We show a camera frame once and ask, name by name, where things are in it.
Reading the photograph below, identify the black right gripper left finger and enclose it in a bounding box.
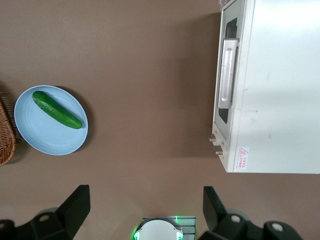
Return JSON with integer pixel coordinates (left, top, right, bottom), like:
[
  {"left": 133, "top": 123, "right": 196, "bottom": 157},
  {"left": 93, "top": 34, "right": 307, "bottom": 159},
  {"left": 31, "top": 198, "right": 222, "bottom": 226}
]
[{"left": 0, "top": 184, "right": 91, "bottom": 240}]

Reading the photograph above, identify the brown wicker basket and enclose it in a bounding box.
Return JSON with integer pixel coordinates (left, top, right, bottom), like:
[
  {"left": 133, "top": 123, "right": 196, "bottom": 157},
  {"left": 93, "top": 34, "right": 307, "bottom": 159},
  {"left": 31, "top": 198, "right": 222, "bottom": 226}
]
[{"left": 0, "top": 79, "right": 17, "bottom": 167}]

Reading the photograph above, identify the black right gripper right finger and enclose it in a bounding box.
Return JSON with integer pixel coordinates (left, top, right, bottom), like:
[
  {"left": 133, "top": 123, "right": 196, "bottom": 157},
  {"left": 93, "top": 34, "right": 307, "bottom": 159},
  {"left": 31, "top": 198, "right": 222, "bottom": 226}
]
[{"left": 199, "top": 186, "right": 305, "bottom": 240}]

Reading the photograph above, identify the white toaster oven body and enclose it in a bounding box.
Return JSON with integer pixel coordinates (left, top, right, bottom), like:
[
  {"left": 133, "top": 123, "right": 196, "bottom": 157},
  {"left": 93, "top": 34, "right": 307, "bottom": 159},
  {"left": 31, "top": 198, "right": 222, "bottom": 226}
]
[{"left": 211, "top": 0, "right": 320, "bottom": 174}]

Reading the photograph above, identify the oven door with silver handle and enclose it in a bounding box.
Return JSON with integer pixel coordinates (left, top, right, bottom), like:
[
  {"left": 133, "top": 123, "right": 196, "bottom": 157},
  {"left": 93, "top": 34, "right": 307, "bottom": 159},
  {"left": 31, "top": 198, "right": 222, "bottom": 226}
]
[{"left": 212, "top": 5, "right": 255, "bottom": 126}]

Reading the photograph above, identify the green cucumber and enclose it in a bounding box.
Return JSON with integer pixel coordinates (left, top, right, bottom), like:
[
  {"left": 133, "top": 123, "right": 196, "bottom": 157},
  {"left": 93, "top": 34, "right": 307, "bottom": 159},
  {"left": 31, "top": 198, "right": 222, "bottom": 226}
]
[{"left": 32, "top": 90, "right": 84, "bottom": 130}]

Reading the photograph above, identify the light blue plate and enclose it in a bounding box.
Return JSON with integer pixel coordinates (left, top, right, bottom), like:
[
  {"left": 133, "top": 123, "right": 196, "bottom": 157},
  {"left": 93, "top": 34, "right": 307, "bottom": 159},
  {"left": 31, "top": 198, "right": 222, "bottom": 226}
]
[{"left": 13, "top": 85, "right": 89, "bottom": 156}]

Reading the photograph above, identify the red white warning sticker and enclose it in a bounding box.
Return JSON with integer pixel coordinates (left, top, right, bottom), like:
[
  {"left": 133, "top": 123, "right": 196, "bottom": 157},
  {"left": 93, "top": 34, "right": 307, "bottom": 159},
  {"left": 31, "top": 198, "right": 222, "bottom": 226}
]
[{"left": 236, "top": 146, "right": 251, "bottom": 171}]

